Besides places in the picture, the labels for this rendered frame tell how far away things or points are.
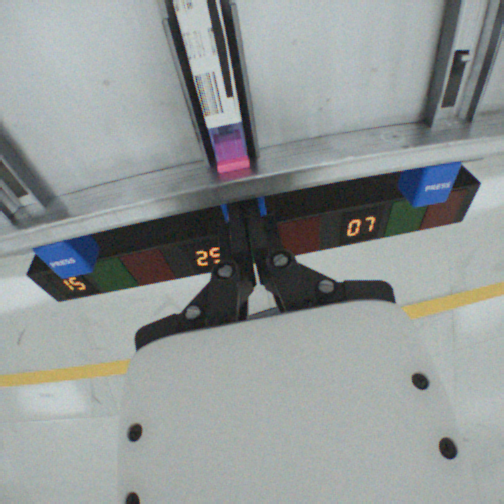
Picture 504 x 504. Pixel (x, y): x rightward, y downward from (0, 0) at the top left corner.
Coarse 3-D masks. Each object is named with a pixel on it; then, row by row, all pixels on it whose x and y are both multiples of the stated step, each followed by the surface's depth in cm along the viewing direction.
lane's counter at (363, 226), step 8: (368, 208) 19; (376, 208) 19; (344, 216) 19; (352, 216) 19; (360, 216) 19; (368, 216) 19; (376, 216) 19; (344, 224) 20; (352, 224) 20; (360, 224) 20; (368, 224) 20; (376, 224) 20; (344, 232) 20; (352, 232) 20; (360, 232) 20; (368, 232) 21; (376, 232) 21; (344, 240) 21; (352, 240) 21; (360, 240) 21
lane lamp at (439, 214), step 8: (456, 192) 18; (464, 192) 19; (448, 200) 19; (456, 200) 19; (432, 208) 19; (440, 208) 20; (448, 208) 20; (456, 208) 20; (424, 216) 20; (432, 216) 20; (440, 216) 20; (448, 216) 20; (424, 224) 21; (432, 224) 21; (440, 224) 21; (448, 224) 21
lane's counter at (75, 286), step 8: (48, 280) 20; (56, 280) 20; (64, 280) 20; (72, 280) 20; (80, 280) 20; (56, 288) 21; (64, 288) 21; (72, 288) 21; (80, 288) 21; (88, 288) 21; (72, 296) 22
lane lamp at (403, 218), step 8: (400, 200) 18; (392, 208) 19; (400, 208) 19; (408, 208) 19; (416, 208) 19; (424, 208) 19; (392, 216) 20; (400, 216) 20; (408, 216) 20; (416, 216) 20; (392, 224) 20; (400, 224) 20; (408, 224) 20; (416, 224) 21; (384, 232) 21; (392, 232) 21; (400, 232) 21; (408, 232) 21
